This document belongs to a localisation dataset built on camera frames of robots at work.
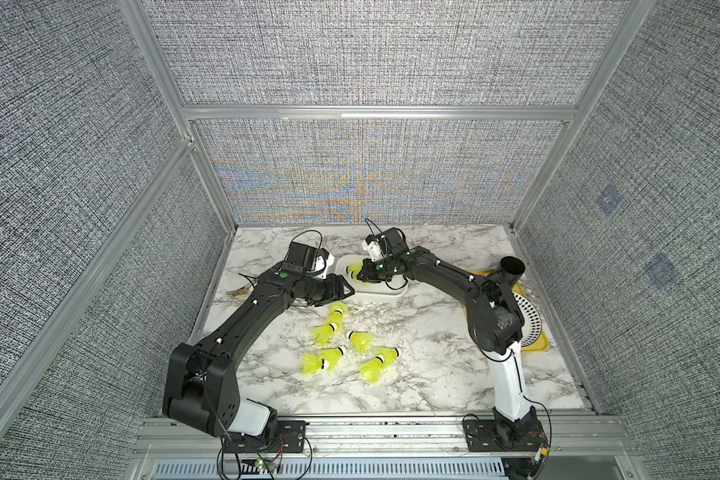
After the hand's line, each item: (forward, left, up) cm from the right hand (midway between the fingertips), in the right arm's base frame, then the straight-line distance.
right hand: (355, 268), depth 93 cm
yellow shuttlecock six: (-24, -9, -10) cm, 28 cm away
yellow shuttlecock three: (-10, +6, -9) cm, 15 cm away
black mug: (0, -49, -2) cm, 49 cm away
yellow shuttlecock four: (-18, +10, -7) cm, 22 cm away
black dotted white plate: (-15, -54, -9) cm, 56 cm away
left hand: (-12, +1, +6) cm, 13 cm away
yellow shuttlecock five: (-19, -1, -11) cm, 22 cm away
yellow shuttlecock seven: (-28, -5, -10) cm, 30 cm away
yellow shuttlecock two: (+2, +1, -3) cm, 4 cm away
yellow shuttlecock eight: (-25, +8, -10) cm, 28 cm away
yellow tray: (-21, -54, -9) cm, 59 cm away
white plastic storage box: (-6, -7, -5) cm, 10 cm away
